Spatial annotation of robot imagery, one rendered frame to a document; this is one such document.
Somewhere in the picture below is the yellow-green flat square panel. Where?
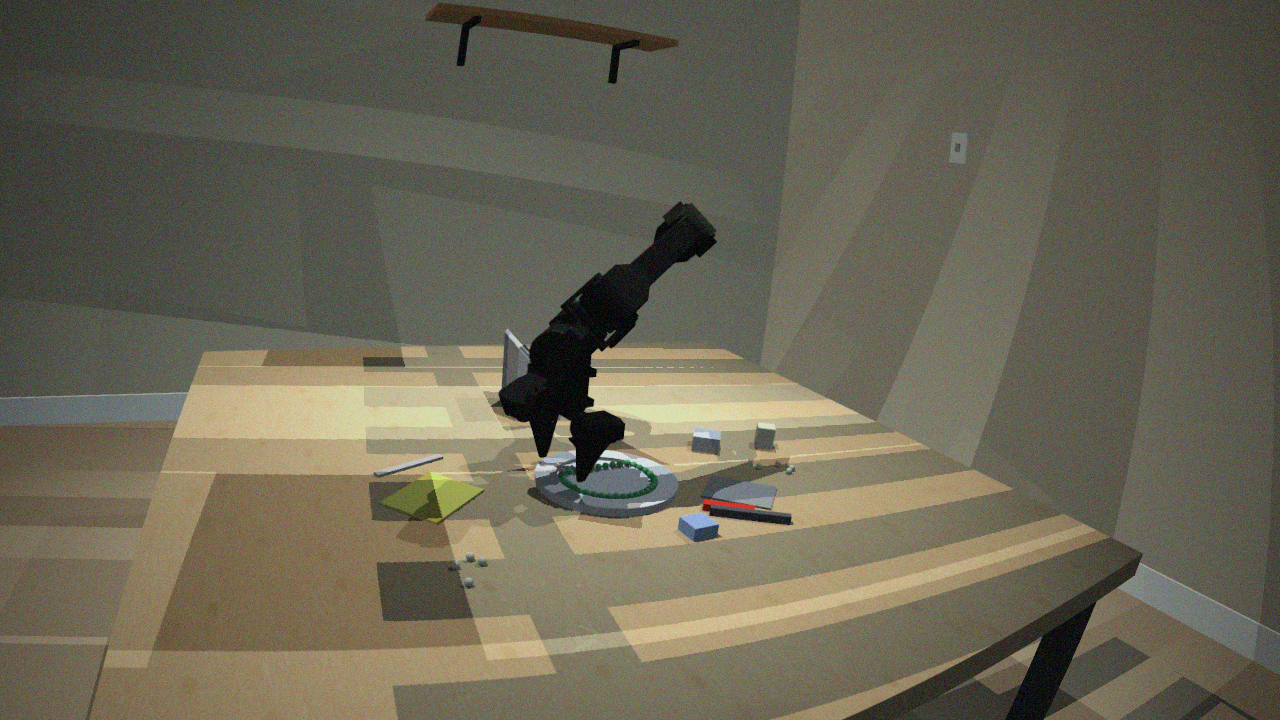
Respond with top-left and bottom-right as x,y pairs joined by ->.
380,471 -> 485,525

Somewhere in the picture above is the grey flat bar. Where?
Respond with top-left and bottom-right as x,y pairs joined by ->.
374,454 -> 443,478

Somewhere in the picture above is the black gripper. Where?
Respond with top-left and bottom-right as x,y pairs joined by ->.
530,361 -> 625,483

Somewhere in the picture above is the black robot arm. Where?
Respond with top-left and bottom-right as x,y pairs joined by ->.
498,202 -> 716,421

